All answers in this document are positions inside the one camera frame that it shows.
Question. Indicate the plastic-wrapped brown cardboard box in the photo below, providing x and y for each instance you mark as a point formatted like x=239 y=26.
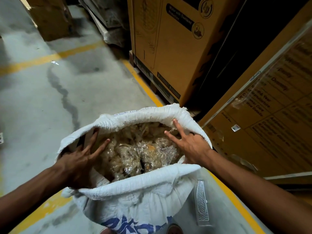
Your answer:
x=268 y=124

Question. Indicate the person's left hand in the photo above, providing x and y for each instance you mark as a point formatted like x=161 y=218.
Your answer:
x=78 y=165

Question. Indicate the white paper scrap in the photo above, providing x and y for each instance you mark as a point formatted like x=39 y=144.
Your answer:
x=54 y=62

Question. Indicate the person's left forearm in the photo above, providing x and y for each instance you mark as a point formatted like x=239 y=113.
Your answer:
x=26 y=194

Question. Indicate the tall brown cardboard box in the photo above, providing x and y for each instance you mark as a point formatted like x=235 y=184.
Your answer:
x=170 y=58

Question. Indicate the clear ridged plastic tray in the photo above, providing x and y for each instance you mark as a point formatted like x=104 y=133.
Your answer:
x=201 y=202

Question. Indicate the small brown cardboard box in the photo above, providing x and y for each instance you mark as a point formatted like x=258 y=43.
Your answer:
x=51 y=17

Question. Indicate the white label sticker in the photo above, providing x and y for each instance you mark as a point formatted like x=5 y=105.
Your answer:
x=236 y=128

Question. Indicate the person's right hand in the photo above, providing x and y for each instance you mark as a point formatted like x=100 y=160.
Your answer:
x=195 y=148

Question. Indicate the pile of clear plastic packets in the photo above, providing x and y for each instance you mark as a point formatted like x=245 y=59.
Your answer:
x=136 y=153

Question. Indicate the white floor marker sticker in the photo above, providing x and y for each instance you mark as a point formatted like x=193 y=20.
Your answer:
x=1 y=138

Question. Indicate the white woven sack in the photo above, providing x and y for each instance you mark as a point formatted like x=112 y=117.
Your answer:
x=136 y=204

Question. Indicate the plastic-wrapped white bundle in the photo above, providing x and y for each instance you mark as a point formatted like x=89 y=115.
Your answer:
x=109 y=19

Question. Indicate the person's right forearm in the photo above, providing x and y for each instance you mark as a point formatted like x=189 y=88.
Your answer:
x=263 y=194

